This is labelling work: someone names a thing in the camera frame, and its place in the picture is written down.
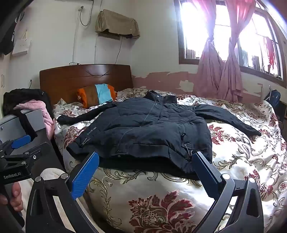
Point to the white fleece cloth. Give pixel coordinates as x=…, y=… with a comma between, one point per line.
x=52, y=173

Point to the orange brown blue striped pillow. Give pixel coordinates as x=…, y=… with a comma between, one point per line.
x=101, y=93

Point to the white power strip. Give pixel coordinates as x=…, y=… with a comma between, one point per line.
x=72, y=63

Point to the black padded jacket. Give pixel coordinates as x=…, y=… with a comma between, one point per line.
x=145, y=125

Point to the floral bedspread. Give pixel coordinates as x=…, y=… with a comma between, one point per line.
x=235, y=154

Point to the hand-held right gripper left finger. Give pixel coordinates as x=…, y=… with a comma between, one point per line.
x=86, y=174

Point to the tan covered air conditioner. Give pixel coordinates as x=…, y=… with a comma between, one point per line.
x=114, y=22

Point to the white wall router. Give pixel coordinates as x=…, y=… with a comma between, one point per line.
x=21, y=47

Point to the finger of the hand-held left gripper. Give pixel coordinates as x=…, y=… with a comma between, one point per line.
x=21, y=141
x=27, y=158

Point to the person's left hand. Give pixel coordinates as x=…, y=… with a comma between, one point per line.
x=17, y=197

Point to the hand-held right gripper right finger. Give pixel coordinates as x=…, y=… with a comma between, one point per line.
x=205, y=174

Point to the blue backpack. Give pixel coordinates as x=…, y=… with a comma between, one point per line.
x=274, y=98

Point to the red hanging clothes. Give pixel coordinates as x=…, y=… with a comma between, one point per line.
x=270, y=51

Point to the pink fluffy garment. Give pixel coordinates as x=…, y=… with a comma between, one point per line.
x=38, y=105

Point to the wooden headboard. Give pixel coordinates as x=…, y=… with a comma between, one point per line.
x=67, y=80

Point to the black hanging garment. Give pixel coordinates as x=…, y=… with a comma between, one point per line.
x=6, y=40

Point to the grey chair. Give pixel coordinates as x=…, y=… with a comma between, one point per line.
x=33, y=121

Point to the pink curtain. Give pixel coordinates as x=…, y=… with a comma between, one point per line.
x=177, y=33
x=209, y=65
x=232, y=74

